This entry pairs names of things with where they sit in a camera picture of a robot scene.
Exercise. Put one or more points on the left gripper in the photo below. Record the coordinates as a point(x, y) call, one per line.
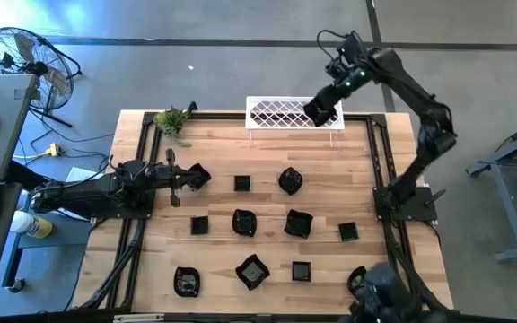
point(162, 174)

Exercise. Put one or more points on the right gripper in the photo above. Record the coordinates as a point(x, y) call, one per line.
point(334, 98)

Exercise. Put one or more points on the black wavy square plate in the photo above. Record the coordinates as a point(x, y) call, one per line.
point(298, 224)
point(319, 119)
point(252, 272)
point(204, 176)

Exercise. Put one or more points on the small black square dish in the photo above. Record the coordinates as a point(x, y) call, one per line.
point(199, 225)
point(301, 271)
point(348, 232)
point(242, 183)

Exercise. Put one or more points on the black rounded plate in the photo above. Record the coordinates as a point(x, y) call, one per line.
point(290, 181)
point(355, 280)
point(244, 223)
point(186, 282)

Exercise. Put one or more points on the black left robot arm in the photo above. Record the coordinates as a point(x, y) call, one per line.
point(88, 193)

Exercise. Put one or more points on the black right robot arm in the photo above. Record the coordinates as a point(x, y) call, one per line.
point(420, 94)

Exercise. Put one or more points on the white lattice rack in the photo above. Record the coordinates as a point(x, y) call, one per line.
point(285, 125)

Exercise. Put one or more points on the potted succulent plant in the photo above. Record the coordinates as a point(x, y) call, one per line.
point(171, 120)

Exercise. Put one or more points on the white paper sheet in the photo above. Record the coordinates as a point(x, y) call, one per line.
point(76, 174)

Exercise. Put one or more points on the yellow power plug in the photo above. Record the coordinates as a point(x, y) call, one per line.
point(54, 150)

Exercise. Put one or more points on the grey blue cart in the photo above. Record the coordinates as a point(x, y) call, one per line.
point(52, 233)

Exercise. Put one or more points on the white and yellow bottle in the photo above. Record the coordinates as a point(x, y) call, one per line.
point(32, 225)

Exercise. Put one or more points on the black desk support bar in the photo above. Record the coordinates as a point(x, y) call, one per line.
point(18, 172)

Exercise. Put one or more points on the black floor fan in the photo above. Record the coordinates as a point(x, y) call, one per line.
point(34, 68)

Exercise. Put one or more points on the grey metal table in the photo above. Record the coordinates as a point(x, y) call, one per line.
point(510, 211)

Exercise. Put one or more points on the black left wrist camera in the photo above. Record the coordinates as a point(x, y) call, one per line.
point(138, 169)

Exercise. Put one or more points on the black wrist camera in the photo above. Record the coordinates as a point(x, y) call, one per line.
point(350, 47)
point(138, 169)

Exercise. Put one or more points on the black aluminium table frame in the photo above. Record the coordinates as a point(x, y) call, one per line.
point(218, 116)

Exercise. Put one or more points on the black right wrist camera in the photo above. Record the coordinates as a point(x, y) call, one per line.
point(350, 47)

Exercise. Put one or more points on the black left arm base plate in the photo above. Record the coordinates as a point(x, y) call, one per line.
point(124, 213)

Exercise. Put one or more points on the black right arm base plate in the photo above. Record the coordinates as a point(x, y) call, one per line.
point(420, 208)

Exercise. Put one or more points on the white metal bracket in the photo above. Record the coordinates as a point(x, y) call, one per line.
point(137, 318)

